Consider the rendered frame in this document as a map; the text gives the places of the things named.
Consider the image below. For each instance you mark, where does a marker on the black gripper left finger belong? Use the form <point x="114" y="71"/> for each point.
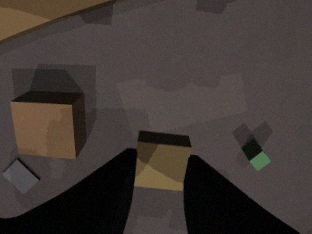
<point x="99" y="204"/>

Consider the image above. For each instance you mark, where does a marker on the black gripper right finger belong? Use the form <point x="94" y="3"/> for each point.
<point x="213" y="205"/>

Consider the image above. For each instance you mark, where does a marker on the small green block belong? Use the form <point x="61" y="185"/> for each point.
<point x="256" y="155"/>

